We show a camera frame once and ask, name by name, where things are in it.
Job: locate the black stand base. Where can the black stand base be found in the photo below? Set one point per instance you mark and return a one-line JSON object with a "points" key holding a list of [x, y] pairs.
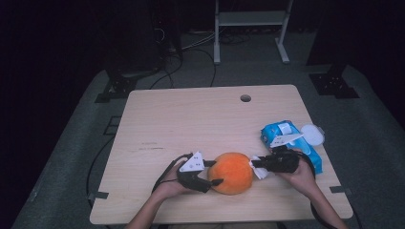
{"points": [[119, 87], [334, 84]]}

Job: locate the blue wet wipes pack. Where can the blue wet wipes pack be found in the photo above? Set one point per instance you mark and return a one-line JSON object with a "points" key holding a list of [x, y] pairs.
{"points": [[310, 152]]}

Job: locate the white metal stand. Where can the white metal stand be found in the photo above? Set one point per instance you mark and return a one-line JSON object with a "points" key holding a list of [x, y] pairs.
{"points": [[251, 18]]}

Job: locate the black tape strip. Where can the black tape strip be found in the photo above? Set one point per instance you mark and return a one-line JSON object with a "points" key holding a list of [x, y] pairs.
{"points": [[340, 190], [99, 195]]}

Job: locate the person's right hand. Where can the person's right hand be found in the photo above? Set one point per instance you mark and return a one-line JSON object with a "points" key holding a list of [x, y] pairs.
{"points": [[301, 181]]}

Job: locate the black tape outline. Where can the black tape outline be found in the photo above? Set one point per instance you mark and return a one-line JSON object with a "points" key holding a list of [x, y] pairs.
{"points": [[112, 125]]}

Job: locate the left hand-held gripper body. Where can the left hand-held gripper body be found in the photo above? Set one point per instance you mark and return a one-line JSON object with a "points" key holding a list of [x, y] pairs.
{"points": [[192, 165]]}

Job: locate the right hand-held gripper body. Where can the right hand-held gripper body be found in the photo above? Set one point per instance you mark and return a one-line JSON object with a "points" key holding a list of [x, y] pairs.
{"points": [[283, 162]]}

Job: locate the person's left hand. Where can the person's left hand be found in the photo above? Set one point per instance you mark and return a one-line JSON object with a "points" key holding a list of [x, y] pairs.
{"points": [[170, 186]]}

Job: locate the orange plush toy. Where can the orange plush toy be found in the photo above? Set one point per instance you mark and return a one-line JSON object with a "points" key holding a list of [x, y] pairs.
{"points": [[232, 173]]}

